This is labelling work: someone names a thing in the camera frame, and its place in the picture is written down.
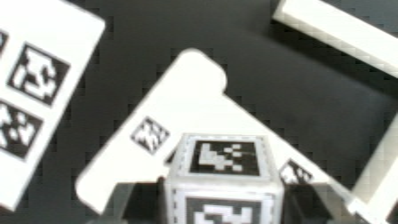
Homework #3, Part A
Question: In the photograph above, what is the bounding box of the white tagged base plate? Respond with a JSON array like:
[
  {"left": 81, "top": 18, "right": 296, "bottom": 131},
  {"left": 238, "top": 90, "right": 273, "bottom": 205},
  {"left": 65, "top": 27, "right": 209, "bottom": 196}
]
[{"left": 0, "top": 0, "right": 105, "bottom": 210}]

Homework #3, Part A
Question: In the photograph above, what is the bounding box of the white chair back frame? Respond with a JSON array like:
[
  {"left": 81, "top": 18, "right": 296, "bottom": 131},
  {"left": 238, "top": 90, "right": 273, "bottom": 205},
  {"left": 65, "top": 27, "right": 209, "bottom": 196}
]
[{"left": 73, "top": 47, "right": 369, "bottom": 224}]

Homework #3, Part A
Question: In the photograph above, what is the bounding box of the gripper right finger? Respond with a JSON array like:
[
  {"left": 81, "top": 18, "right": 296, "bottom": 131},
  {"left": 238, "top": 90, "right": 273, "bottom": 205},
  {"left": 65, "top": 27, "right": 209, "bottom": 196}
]
[{"left": 280, "top": 184, "right": 350, "bottom": 224}]

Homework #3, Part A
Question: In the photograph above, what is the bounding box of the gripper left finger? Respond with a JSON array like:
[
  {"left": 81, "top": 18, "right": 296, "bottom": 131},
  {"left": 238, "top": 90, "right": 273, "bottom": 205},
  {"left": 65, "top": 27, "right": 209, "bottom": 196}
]
[{"left": 87, "top": 178, "right": 167, "bottom": 224}]

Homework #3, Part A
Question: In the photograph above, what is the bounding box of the white U-shaped obstacle fence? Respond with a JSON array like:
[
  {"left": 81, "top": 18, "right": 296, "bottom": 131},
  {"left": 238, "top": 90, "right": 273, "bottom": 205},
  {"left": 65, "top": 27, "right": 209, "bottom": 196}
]
[{"left": 272, "top": 0, "right": 398, "bottom": 224}]

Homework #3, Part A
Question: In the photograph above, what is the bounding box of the white tagged cube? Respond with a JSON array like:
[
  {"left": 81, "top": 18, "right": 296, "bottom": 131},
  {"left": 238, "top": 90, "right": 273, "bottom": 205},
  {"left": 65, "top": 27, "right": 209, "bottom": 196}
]
[{"left": 163, "top": 134, "right": 284, "bottom": 224}]

